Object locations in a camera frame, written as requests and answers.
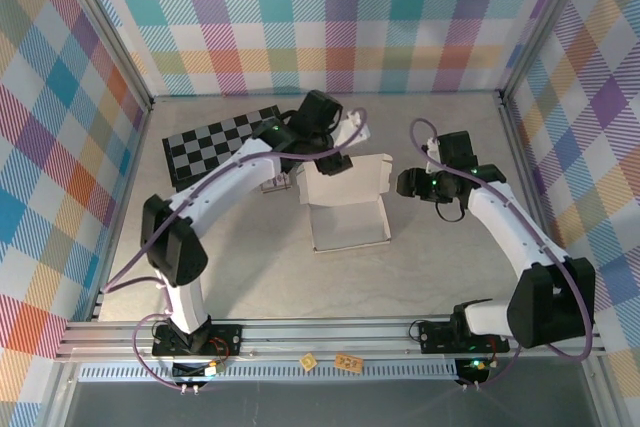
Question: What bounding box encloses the white paper box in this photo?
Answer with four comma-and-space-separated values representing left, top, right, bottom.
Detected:
297, 152, 392, 253

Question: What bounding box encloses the playing card box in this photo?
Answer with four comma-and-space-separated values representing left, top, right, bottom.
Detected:
259, 171, 292, 193

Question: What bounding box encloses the black and grey chessboard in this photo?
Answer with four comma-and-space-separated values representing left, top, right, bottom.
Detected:
161, 105, 281, 193

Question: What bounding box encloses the small black controller board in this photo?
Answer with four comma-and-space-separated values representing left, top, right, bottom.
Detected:
172, 360, 225, 382
454, 357, 491, 382

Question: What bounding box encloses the oblong wooden number tag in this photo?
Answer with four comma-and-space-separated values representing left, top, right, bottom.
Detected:
333, 353, 363, 373

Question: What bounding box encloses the aluminium side rail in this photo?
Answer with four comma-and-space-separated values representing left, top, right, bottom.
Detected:
87, 106, 151, 323
497, 91, 576, 318

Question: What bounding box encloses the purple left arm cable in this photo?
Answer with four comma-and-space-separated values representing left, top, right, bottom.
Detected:
102, 107, 370, 392

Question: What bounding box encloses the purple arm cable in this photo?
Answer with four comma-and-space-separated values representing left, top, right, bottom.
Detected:
409, 118, 596, 393
102, 107, 370, 392

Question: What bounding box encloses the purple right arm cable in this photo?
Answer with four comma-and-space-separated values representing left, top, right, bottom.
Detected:
409, 118, 596, 393

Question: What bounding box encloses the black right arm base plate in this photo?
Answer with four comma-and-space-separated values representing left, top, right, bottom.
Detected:
417, 320, 511, 354

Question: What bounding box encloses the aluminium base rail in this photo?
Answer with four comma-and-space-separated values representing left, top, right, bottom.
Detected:
54, 315, 609, 363

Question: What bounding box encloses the aluminium frame post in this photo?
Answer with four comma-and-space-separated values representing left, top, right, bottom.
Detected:
49, 0, 154, 113
499, 0, 596, 103

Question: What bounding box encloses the white slotted cable duct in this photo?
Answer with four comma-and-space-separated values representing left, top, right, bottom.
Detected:
77, 359, 461, 383

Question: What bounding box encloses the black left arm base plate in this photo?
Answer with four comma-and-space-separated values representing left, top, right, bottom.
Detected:
151, 322, 244, 358

